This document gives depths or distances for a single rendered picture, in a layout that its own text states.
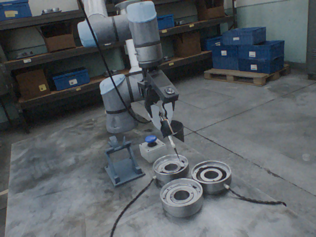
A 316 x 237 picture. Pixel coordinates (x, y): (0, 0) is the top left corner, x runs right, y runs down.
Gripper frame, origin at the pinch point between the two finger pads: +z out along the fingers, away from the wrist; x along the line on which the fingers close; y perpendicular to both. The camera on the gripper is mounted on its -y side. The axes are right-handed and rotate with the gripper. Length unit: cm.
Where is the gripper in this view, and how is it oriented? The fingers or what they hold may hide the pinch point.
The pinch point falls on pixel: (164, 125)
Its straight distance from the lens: 79.4
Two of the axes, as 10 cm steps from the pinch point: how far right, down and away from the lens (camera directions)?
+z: 1.7, 9.1, 3.8
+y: -4.2, -2.8, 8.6
